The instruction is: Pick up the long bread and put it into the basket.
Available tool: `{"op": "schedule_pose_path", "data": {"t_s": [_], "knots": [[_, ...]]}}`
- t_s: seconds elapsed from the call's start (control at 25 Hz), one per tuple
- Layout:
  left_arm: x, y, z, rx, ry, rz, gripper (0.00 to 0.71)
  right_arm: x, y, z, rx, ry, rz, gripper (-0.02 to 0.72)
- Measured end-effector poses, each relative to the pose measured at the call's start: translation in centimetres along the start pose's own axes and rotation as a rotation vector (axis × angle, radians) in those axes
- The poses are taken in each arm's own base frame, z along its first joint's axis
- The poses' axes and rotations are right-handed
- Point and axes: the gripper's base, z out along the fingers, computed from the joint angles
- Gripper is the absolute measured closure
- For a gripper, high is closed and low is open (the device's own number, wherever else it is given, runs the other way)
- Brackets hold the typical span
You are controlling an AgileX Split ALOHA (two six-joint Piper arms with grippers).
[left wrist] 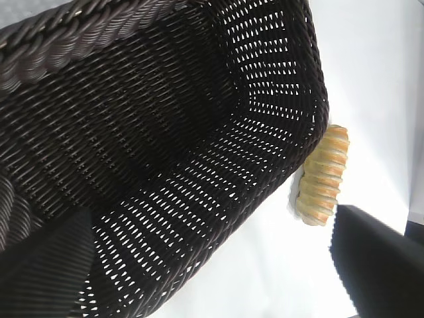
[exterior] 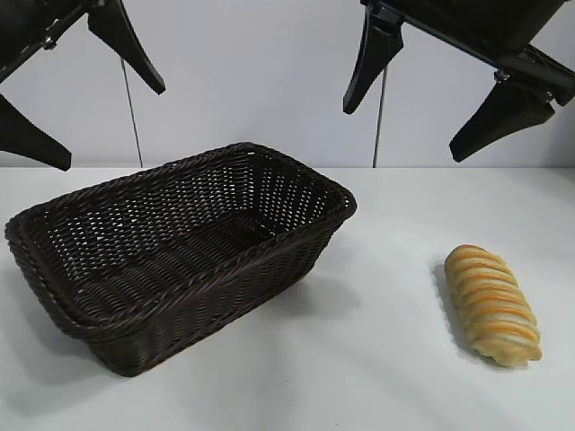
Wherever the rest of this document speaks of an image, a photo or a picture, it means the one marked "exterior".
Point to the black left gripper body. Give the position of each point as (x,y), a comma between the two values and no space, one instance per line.
(31,31)

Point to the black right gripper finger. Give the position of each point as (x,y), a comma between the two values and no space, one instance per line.
(503,116)
(373,63)

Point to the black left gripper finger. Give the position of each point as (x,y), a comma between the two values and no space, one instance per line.
(31,134)
(128,45)

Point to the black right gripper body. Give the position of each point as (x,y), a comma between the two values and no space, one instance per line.
(494,27)

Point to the dark brown woven basket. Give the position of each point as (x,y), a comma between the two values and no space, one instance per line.
(179,251)

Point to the long striped bread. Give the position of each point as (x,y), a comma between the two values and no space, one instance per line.
(492,305)

